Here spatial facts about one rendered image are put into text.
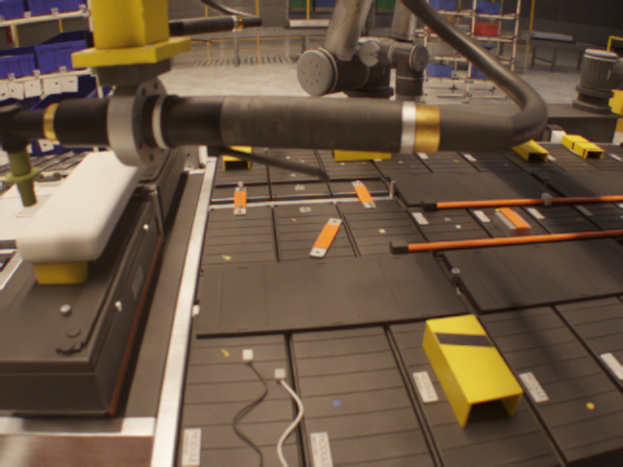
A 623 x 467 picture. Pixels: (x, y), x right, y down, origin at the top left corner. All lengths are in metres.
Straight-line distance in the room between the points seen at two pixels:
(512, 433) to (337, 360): 0.24
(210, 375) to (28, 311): 0.25
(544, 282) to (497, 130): 0.50
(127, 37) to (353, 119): 0.20
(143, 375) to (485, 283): 0.55
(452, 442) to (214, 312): 0.39
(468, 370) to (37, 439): 0.54
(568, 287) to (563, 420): 0.30
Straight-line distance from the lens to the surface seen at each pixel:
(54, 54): 3.47
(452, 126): 0.40
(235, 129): 0.40
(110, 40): 0.43
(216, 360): 0.66
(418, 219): 1.02
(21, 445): 0.69
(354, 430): 0.57
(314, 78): 1.95
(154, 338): 0.73
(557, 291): 0.85
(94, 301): 0.63
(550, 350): 0.73
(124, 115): 0.42
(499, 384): 0.58
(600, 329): 0.81
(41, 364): 0.58
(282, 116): 0.39
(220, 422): 0.58
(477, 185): 1.22
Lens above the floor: 1.45
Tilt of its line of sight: 28 degrees down
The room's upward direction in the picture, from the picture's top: straight up
